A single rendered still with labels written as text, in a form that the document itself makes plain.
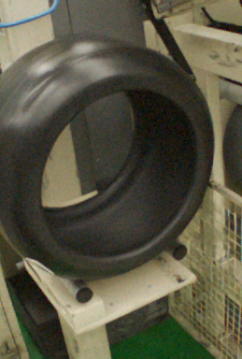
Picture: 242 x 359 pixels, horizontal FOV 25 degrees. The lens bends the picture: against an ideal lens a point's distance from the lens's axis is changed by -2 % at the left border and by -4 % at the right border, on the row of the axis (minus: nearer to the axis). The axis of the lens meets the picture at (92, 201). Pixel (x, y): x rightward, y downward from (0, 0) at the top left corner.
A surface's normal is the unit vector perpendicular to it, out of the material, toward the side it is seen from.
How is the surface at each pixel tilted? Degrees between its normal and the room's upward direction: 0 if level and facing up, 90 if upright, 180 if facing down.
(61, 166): 90
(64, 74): 46
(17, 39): 90
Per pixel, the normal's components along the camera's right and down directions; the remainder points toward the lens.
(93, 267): 0.38, 0.55
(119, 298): -0.15, -0.86
